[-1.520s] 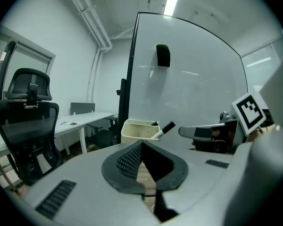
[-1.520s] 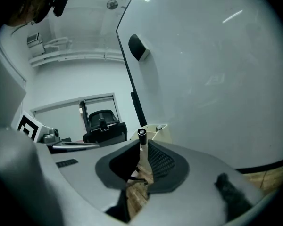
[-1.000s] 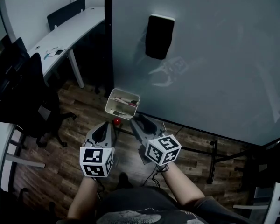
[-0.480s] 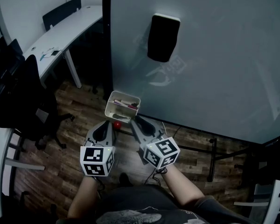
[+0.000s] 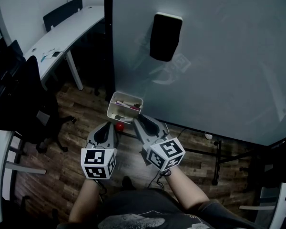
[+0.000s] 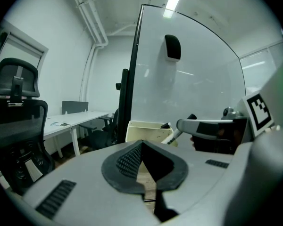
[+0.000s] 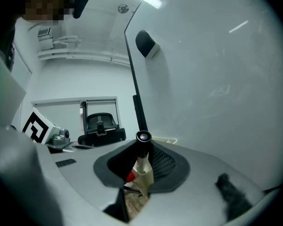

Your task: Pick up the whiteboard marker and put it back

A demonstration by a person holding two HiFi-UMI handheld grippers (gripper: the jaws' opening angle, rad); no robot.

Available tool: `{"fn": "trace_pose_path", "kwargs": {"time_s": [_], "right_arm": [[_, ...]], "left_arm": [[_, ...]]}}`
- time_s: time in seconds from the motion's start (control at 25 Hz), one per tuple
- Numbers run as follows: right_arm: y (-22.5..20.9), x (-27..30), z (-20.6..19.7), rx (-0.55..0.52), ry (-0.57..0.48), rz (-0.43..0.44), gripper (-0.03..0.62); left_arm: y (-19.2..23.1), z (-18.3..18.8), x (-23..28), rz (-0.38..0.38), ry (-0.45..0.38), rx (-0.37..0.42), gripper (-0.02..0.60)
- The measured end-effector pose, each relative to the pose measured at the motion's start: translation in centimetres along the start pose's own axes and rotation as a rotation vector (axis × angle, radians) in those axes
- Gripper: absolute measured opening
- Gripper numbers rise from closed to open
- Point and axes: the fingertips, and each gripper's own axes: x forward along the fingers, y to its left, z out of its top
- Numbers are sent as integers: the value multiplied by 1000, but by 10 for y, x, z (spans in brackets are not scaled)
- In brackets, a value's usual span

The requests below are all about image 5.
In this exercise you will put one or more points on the black desk divider panel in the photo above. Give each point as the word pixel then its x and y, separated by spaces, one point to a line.
pixel 15 48
pixel 62 13

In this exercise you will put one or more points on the red marker pen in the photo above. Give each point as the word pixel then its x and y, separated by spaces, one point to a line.
pixel 135 107

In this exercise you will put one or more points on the person's left forearm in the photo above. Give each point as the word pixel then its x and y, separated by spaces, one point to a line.
pixel 85 199

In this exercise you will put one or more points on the person's black shoe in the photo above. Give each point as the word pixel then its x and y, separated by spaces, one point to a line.
pixel 128 183

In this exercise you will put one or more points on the black mesh office chair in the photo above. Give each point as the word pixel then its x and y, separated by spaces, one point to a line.
pixel 28 99

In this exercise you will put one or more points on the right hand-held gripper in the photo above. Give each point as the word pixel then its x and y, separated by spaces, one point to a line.
pixel 165 151

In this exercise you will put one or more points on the red round magnet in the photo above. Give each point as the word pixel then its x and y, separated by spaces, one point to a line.
pixel 119 126

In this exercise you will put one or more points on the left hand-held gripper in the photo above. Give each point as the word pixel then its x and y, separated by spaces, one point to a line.
pixel 95 157

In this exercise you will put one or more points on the large black-framed whiteboard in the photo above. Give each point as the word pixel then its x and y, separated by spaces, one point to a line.
pixel 217 80

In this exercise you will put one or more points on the black whiteboard eraser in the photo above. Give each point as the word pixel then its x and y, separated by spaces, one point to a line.
pixel 165 37

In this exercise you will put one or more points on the papers on desk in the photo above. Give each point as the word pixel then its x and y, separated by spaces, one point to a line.
pixel 50 54

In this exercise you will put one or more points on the white plastic marker box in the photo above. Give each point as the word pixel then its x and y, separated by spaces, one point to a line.
pixel 112 108

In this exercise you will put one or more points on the person's right forearm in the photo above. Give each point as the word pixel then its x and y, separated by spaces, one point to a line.
pixel 186 190

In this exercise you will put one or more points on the person's dark printed shirt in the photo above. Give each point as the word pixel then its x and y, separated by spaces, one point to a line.
pixel 143 209

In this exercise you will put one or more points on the white marker with black cap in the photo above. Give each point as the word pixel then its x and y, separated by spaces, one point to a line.
pixel 120 117

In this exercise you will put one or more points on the white marker pen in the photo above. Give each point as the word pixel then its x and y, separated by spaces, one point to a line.
pixel 124 103

